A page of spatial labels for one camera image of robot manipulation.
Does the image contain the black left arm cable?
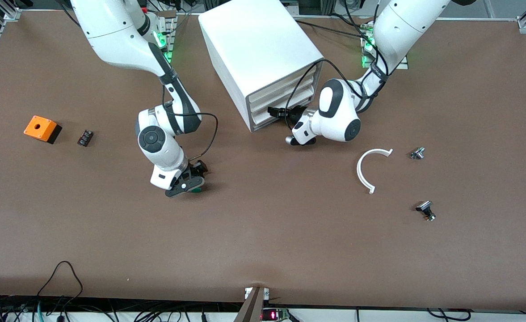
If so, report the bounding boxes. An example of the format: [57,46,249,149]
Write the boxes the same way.
[285,58,389,118]

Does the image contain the black cables behind cabinet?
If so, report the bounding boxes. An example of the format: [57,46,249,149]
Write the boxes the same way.
[295,13,373,40]

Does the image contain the silver switch with black knob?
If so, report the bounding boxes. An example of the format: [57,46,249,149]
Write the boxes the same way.
[415,200,437,222]

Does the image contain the white curved plastic strip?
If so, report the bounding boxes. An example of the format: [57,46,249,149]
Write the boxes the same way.
[356,148,394,195]

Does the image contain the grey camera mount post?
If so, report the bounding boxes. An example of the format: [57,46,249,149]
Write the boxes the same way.
[233,286,271,322]

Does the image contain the thin black cable loop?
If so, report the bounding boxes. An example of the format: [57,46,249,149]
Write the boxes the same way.
[36,260,84,310]

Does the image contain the white drawer cabinet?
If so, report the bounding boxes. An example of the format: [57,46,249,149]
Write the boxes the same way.
[198,0,325,133]

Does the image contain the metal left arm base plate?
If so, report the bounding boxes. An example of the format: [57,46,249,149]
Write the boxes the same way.
[361,21,410,70]

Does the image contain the white plastic drawer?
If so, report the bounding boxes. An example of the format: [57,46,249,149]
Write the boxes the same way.
[250,76,314,114]
[251,87,314,127]
[248,64,318,104]

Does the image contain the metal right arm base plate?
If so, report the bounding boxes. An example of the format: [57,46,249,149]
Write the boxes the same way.
[152,11,177,64]

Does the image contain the device with red light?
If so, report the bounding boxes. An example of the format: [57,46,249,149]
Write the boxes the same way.
[261,307,291,322]

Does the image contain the tangled black cable bundle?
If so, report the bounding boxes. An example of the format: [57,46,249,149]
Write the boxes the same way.
[0,294,245,322]

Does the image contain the orange button box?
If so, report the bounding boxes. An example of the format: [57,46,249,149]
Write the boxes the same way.
[23,115,63,145]

